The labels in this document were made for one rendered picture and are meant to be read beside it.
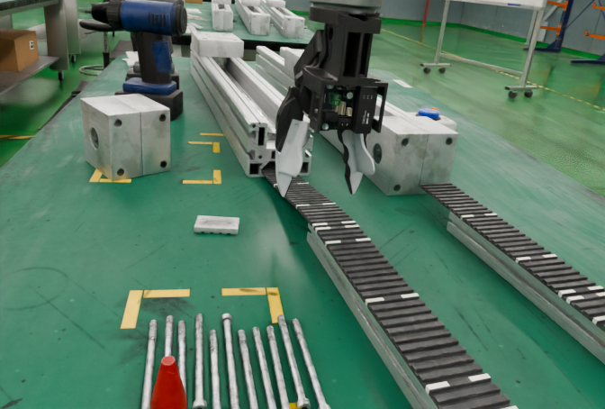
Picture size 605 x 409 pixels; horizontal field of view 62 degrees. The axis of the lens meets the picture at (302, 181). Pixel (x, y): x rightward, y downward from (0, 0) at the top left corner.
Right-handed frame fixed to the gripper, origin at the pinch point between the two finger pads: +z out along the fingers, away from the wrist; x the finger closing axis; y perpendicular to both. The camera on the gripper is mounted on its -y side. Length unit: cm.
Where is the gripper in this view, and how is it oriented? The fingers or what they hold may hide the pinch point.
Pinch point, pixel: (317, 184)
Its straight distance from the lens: 60.2
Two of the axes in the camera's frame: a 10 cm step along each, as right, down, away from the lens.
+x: 9.5, -0.3, 3.1
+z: -0.9, 9.2, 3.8
